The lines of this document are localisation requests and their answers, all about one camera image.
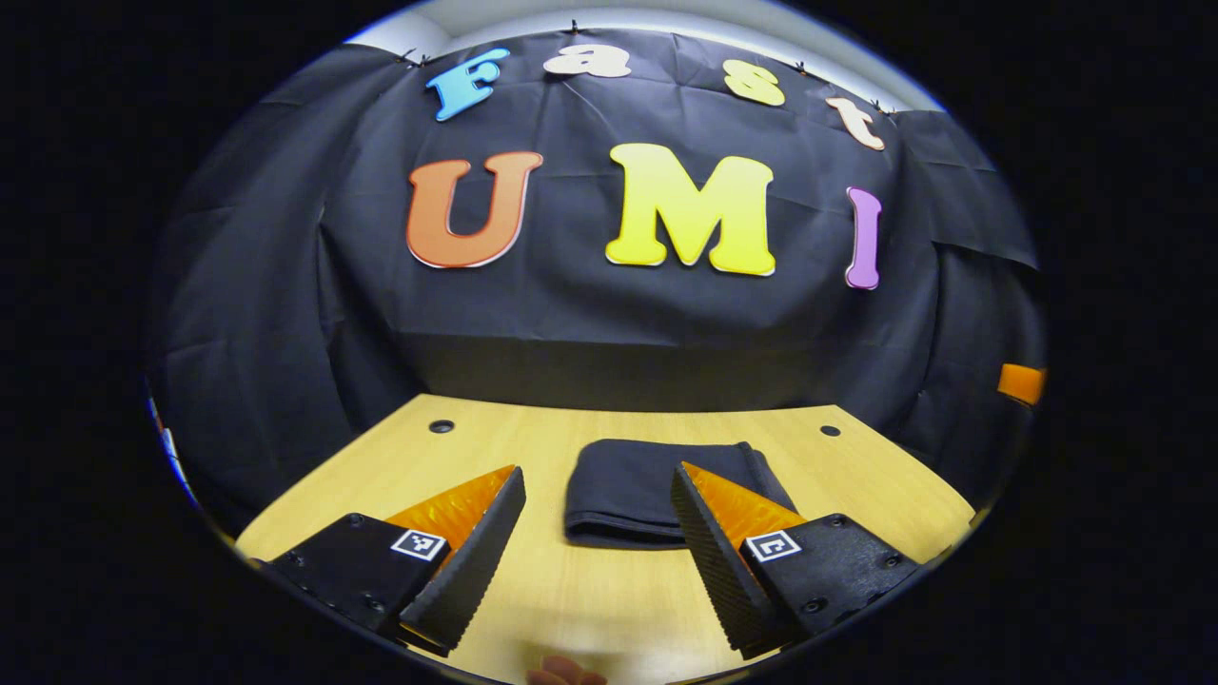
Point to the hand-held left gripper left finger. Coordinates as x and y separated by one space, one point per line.
471 571

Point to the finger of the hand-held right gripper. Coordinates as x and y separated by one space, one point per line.
1023 383

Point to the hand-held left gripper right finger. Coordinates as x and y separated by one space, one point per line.
718 571

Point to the black jeans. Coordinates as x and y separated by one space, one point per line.
628 495

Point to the black backdrop cloth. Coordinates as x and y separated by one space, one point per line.
571 314

